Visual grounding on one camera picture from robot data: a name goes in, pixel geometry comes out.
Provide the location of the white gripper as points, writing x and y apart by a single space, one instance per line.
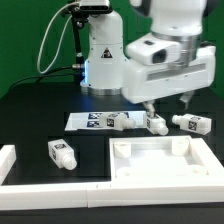
143 83

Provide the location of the white square table top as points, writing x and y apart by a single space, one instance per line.
144 159

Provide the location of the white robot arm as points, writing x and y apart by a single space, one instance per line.
172 20

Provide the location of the white marker sheet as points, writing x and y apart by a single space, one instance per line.
90 120

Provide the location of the white U-shaped fence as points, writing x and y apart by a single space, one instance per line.
99 194

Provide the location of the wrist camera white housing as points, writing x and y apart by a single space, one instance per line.
149 50

